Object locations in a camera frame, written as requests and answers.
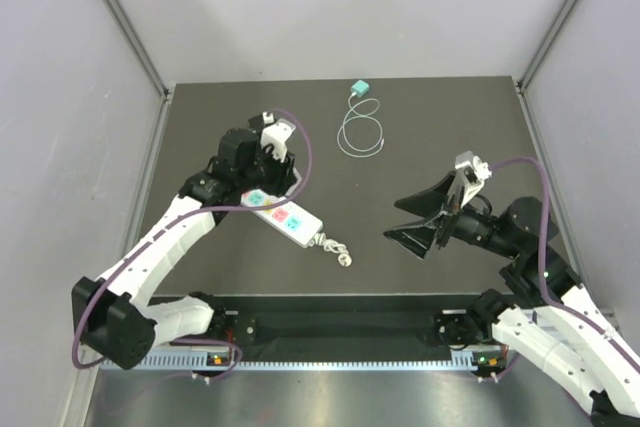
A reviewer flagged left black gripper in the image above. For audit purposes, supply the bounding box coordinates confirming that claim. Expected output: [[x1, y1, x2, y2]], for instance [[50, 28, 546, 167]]
[[237, 139, 295, 198]]

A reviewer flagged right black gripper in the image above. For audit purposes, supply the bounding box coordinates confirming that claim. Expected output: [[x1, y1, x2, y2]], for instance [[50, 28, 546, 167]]
[[382, 170, 519, 259]]

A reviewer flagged white power strip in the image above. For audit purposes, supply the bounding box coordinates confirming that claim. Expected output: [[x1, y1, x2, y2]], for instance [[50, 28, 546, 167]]
[[241, 189, 323, 248]]

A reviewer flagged black cube adapter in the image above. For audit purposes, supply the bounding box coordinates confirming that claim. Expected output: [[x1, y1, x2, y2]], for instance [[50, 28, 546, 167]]
[[248, 114, 265, 132]]

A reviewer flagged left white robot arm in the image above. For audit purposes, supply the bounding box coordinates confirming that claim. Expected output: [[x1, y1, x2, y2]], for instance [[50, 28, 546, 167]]
[[71, 120, 300, 370]]

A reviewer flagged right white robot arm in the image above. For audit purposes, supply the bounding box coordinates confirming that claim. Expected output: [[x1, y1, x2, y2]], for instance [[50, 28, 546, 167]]
[[384, 167, 639, 426]]

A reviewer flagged teal charger block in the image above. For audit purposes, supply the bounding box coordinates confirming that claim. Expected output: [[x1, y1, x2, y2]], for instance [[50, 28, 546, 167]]
[[350, 80, 370, 98]]

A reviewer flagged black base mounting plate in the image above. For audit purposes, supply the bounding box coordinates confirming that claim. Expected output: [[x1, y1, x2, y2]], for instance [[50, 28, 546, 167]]
[[210, 294, 495, 361]]

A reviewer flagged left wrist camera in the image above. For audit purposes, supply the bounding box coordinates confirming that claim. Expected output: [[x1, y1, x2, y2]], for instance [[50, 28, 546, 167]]
[[260, 111, 296, 163]]

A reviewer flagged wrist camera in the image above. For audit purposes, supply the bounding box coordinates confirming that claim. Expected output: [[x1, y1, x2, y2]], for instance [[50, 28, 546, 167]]
[[454, 151, 492, 208], [260, 111, 296, 163]]

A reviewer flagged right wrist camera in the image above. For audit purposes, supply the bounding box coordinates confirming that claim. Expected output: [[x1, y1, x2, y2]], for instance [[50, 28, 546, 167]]
[[454, 151, 492, 208]]

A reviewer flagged white power strip cord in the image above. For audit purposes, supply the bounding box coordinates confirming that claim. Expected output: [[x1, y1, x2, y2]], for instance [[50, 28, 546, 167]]
[[313, 232, 355, 269]]

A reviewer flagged grey slotted cable duct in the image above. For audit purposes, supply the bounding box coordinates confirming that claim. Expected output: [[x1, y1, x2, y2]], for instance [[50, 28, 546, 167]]
[[139, 349, 506, 371]]

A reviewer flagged left aluminium frame post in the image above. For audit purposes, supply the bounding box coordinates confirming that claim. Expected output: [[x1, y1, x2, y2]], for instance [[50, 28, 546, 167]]
[[74, 0, 171, 98]]

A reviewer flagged aluminium frame post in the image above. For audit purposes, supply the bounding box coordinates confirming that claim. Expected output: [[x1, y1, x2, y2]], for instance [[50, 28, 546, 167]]
[[74, 0, 171, 98], [517, 0, 612, 91]]

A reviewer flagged right aluminium frame post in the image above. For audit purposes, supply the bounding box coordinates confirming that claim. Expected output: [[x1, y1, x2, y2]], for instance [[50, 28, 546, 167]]
[[517, 0, 612, 91]]

